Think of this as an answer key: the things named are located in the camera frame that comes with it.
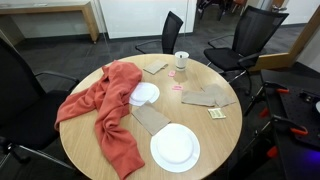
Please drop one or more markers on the black perforated robot base table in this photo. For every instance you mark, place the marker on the black perforated robot base table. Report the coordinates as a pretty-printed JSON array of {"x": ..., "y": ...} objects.
[{"x": 296, "y": 116}]

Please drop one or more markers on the white paper cup brown sleeve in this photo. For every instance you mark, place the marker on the white paper cup brown sleeve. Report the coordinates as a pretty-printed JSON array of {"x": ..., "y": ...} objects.
[{"x": 181, "y": 61}]

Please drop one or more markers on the small white plate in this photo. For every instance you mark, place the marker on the small white plate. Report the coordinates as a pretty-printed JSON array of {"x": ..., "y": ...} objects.
[{"x": 145, "y": 93}]

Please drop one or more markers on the pink sweetener packet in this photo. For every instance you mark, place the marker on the pink sweetener packet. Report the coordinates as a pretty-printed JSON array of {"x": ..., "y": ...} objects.
[
  {"x": 177, "y": 88},
  {"x": 172, "y": 73}
]

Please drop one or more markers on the brown paper napkin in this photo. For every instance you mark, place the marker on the brown paper napkin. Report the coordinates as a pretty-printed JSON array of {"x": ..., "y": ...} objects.
[
  {"x": 197, "y": 98},
  {"x": 150, "y": 118},
  {"x": 155, "y": 66},
  {"x": 221, "y": 95}
]

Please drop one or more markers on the orange-red cloth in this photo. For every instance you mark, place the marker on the orange-red cloth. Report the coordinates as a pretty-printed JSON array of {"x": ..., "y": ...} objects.
[{"x": 113, "y": 100}]

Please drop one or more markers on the large white plate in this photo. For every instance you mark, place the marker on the large white plate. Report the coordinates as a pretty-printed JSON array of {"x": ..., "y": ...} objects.
[{"x": 175, "y": 147}]

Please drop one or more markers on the black mesh office chair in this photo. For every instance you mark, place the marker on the black mesh office chair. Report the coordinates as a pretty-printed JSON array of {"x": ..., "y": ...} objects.
[
  {"x": 171, "y": 31},
  {"x": 253, "y": 33}
]

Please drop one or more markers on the light wooden bench table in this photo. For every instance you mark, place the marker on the light wooden bench table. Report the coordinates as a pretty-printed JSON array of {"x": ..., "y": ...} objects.
[{"x": 50, "y": 6}]

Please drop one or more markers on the black office chair solid back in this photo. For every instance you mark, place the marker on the black office chair solid back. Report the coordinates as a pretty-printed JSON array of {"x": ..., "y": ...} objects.
[{"x": 20, "y": 100}]

